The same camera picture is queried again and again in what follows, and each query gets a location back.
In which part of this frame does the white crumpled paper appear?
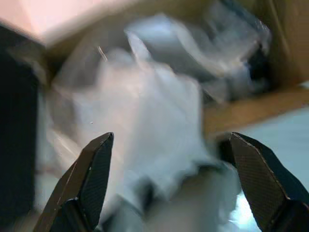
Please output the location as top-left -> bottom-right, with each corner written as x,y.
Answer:
45,48 -> 206,194

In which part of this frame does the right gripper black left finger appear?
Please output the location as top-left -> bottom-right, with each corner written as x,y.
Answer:
33,131 -> 114,232

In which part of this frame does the brown cardboard box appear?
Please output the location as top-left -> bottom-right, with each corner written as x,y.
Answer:
43,0 -> 309,138

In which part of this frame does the small white cloth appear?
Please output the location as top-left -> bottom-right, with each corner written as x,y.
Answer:
103,164 -> 242,232

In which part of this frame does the black door panel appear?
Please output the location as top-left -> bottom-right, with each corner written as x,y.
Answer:
0,24 -> 43,218

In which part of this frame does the clear plastic bag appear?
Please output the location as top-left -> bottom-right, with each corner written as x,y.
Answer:
124,0 -> 273,102

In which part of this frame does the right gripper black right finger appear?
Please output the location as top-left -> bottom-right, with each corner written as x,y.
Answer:
228,131 -> 309,232

